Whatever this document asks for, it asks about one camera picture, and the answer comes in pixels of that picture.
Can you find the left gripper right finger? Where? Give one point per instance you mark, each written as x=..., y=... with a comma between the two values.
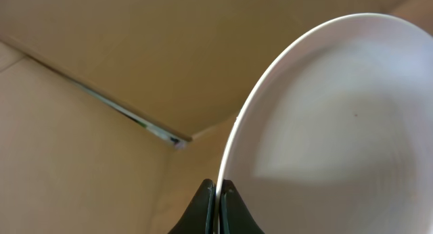
x=234, y=216

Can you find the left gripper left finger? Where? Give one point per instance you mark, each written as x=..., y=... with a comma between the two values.
x=198, y=217

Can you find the white plate top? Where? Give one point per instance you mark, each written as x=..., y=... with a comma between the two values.
x=336, y=136

